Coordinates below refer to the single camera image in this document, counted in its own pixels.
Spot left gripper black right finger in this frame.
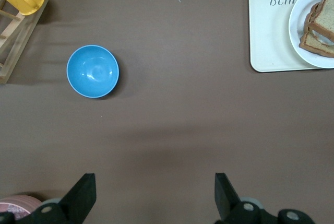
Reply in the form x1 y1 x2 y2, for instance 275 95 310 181
214 172 314 224

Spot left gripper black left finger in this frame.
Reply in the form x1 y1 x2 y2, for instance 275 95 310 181
28 173 98 224

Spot white round plate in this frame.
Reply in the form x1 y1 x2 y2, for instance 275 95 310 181
288 0 334 69

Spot fried egg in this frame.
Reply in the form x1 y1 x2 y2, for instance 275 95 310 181
312 29 334 46

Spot plain bread slice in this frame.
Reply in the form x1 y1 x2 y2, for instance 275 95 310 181
303 0 334 44

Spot pink bowl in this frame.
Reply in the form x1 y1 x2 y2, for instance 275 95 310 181
0 194 43 221

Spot blue bowl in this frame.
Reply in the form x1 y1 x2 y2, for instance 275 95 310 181
66 44 120 99

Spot wooden mug rack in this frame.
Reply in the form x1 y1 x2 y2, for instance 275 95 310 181
0 0 56 85

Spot cream bear print tray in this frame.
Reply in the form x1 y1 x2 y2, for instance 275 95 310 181
247 0 334 73

